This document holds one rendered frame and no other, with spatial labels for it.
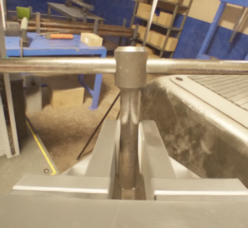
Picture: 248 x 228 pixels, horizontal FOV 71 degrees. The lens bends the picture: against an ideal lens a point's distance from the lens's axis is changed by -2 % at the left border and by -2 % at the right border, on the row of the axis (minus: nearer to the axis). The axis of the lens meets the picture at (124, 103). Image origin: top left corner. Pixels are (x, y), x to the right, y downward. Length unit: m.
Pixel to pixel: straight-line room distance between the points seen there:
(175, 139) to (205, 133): 0.06
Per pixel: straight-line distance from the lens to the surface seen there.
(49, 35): 2.17
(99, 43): 2.19
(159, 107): 0.35
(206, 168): 0.33
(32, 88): 2.24
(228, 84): 0.44
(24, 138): 1.64
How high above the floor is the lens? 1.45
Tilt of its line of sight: 31 degrees down
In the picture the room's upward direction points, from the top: 15 degrees clockwise
